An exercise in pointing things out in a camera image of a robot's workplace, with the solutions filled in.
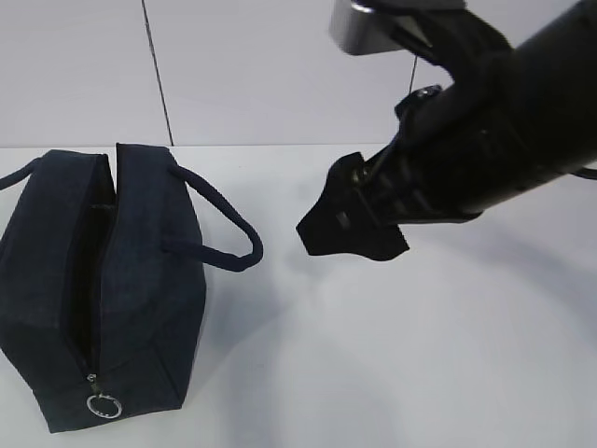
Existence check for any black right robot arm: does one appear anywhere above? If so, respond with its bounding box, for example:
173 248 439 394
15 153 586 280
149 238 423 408
297 1 596 261

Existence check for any silver zipper pull ring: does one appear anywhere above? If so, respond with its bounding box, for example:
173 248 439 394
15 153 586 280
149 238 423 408
86 372 123 418

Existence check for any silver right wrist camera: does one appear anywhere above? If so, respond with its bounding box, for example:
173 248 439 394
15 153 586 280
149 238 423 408
328 1 466 56

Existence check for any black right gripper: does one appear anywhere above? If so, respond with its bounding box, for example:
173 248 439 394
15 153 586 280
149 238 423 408
297 83 485 261

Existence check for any navy blue lunch bag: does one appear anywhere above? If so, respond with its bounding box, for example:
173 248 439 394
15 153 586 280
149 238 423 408
1 144 263 433

